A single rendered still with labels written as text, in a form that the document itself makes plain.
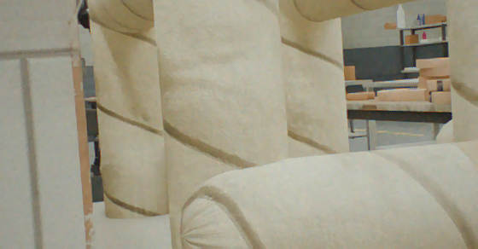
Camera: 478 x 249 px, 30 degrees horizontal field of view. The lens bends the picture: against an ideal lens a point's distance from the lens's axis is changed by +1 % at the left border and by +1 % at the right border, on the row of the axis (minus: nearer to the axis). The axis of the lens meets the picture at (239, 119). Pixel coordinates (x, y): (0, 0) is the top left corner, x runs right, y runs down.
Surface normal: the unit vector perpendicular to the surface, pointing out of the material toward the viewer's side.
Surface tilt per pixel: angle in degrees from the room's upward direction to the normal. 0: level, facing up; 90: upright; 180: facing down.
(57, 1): 90
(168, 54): 90
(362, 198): 62
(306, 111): 90
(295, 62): 90
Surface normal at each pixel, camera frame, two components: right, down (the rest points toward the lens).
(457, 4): -0.91, 0.09
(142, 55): 0.42, 0.02
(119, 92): -0.19, 0.07
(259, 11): 0.68, -0.01
